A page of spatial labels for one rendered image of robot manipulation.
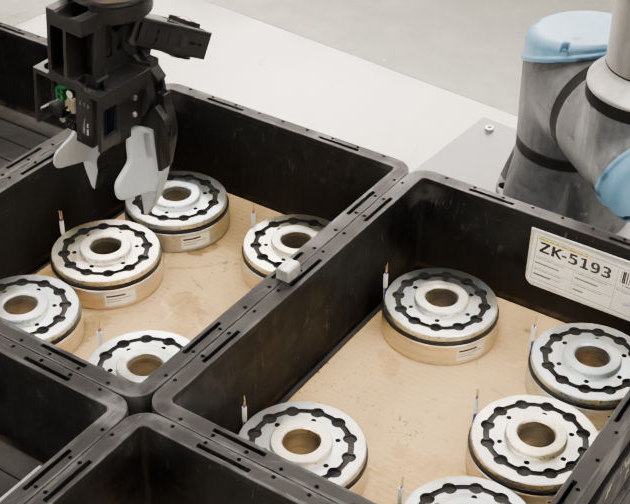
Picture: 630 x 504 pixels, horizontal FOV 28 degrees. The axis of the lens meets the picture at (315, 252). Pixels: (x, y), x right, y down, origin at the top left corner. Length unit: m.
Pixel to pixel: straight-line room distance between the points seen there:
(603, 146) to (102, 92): 0.48
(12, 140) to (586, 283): 0.66
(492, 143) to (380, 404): 0.57
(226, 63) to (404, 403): 0.91
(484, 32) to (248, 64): 1.83
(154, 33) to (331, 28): 2.58
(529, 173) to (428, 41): 2.19
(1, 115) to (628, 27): 0.72
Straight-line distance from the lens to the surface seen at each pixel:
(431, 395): 1.07
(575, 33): 1.31
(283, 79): 1.82
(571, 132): 1.26
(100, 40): 0.99
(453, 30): 3.62
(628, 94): 1.18
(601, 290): 1.13
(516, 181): 1.39
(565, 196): 1.37
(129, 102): 1.03
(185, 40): 1.07
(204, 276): 1.20
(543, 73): 1.31
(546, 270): 1.15
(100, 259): 1.17
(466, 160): 1.52
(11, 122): 1.48
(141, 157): 1.07
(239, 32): 1.96
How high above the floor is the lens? 1.54
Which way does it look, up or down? 35 degrees down
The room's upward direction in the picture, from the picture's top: 1 degrees clockwise
